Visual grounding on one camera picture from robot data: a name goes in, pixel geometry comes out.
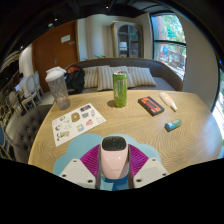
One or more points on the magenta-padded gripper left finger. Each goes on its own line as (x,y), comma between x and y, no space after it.
(75,171)

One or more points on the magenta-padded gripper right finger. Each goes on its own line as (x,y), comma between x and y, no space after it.
(150,170)

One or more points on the pink and black computer mouse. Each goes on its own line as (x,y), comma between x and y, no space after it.
(114,160)

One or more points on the blue cloud-shaped mouse pad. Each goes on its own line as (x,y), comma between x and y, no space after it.
(78,145)

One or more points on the white sticker sheet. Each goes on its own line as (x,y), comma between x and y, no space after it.
(75,125)

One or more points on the small green and blue pack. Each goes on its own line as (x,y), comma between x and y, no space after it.
(173,125)

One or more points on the grey tufted chair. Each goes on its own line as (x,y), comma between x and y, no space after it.
(28,128)

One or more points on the black and red flat box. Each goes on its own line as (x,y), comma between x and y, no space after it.
(151,105)

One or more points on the white squeeze tube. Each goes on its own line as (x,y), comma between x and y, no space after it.
(167,100)

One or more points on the clear shaker bottle white lid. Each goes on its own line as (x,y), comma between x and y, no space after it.
(59,90)

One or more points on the green drink can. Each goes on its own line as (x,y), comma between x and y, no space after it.
(120,90)

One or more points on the black backpack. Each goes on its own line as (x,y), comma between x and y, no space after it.
(76,80)

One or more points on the striped cushion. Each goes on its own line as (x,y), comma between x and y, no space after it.
(143,76)
(105,80)
(90,77)

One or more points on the large side window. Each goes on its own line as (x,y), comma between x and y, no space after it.
(220,106)

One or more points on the group of white chairs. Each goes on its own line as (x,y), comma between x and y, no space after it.
(28,88)

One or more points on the brown curved sofa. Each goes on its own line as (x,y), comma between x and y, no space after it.
(163,71)

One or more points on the brown wooden door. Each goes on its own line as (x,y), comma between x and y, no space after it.
(50,56)

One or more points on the black-framed window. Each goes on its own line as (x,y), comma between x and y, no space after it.
(170,46)

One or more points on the glass-door cabinet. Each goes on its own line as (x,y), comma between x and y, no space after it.
(128,40)

